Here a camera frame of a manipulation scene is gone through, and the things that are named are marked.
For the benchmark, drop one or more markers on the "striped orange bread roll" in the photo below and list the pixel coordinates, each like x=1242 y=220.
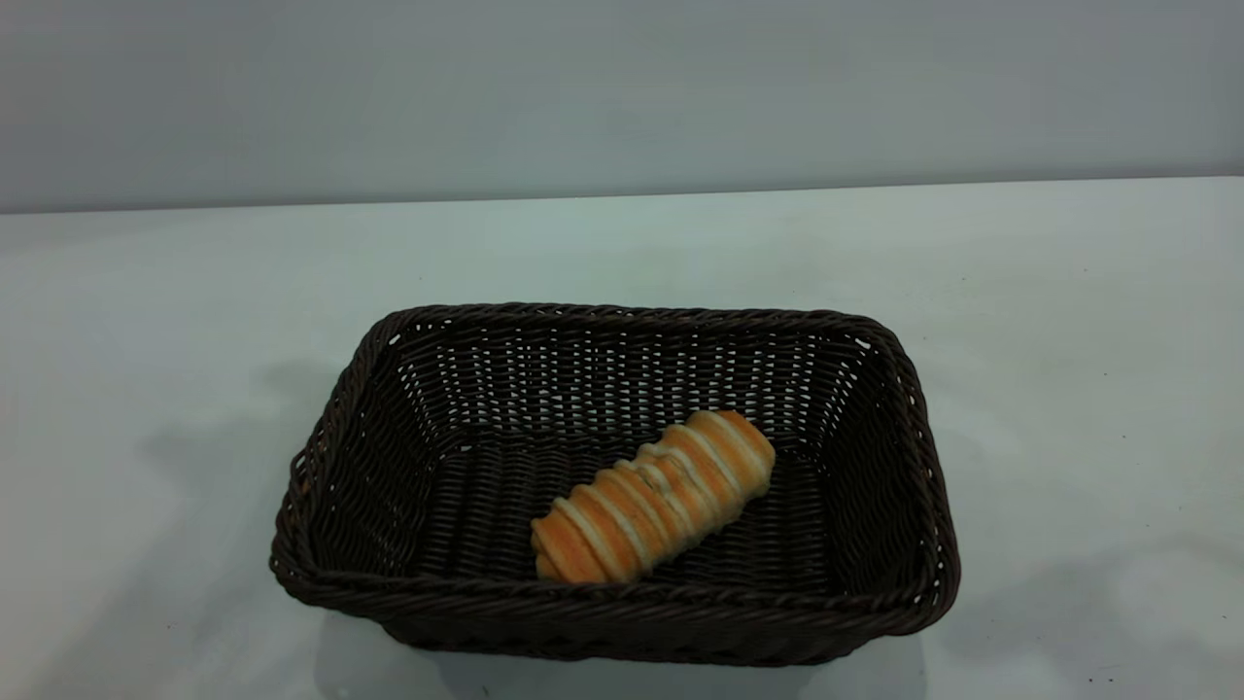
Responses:
x=651 y=501

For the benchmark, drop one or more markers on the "black woven wicker basket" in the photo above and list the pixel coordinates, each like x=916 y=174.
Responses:
x=437 y=467

